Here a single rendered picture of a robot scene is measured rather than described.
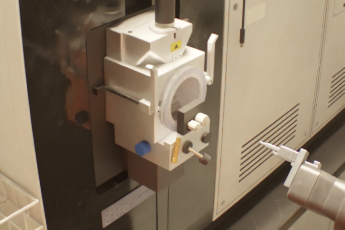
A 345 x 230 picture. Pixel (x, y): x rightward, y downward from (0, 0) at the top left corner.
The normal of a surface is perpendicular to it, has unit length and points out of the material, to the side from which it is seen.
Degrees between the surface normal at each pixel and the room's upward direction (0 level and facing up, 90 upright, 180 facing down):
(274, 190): 0
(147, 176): 90
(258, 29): 90
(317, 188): 51
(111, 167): 90
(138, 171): 90
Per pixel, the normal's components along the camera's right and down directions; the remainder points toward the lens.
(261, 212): 0.01, -0.88
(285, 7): 0.76, 0.32
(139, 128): -0.65, 0.36
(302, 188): -0.47, -0.32
